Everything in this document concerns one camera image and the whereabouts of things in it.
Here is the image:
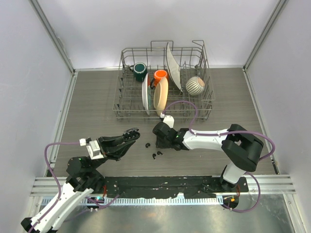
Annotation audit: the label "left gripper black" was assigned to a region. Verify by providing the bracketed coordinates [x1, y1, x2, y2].
[88, 133, 135, 172]

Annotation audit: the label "black oblong charging case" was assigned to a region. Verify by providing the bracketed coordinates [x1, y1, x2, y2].
[123, 128, 140, 142]

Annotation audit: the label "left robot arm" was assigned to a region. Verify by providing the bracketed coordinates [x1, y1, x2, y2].
[21, 128, 140, 233]

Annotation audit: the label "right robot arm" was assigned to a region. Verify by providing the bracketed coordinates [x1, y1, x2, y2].
[153, 122, 264, 192]

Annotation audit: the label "beige bowl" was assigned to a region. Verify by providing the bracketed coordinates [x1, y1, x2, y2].
[154, 78, 169, 116]

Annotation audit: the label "white green plate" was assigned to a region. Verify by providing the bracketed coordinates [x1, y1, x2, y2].
[141, 73, 151, 116]

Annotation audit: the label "striped round bowl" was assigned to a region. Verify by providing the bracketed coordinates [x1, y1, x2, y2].
[185, 76, 205, 96]

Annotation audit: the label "orange mug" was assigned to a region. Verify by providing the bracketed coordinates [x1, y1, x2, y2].
[150, 69, 169, 89]

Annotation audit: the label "dark green mug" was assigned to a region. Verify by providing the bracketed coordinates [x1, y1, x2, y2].
[129, 62, 148, 82]

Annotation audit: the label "white upright plate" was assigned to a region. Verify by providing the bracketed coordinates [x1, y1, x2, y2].
[166, 43, 183, 92]

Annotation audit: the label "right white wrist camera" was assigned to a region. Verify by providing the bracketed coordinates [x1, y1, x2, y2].
[160, 113, 174, 128]

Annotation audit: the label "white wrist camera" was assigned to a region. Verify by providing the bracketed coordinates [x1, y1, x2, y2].
[79, 138, 104, 160]
[160, 113, 174, 128]

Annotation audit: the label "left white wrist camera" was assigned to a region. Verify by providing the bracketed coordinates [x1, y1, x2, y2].
[79, 138, 104, 160]

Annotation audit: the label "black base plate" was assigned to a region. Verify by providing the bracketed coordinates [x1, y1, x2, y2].
[99, 176, 249, 199]

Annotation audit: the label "white slotted cable duct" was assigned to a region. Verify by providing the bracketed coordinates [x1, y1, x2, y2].
[42, 197, 224, 206]

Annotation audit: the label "grey wire dish rack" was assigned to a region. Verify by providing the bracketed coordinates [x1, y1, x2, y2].
[113, 40, 215, 121]

